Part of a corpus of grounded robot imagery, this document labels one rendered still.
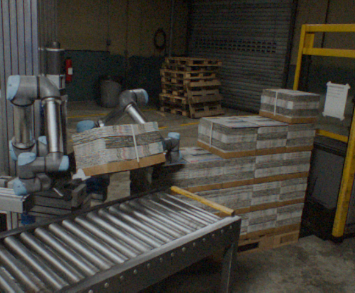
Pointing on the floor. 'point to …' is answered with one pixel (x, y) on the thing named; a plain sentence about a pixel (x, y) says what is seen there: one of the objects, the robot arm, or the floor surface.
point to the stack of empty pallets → (179, 79)
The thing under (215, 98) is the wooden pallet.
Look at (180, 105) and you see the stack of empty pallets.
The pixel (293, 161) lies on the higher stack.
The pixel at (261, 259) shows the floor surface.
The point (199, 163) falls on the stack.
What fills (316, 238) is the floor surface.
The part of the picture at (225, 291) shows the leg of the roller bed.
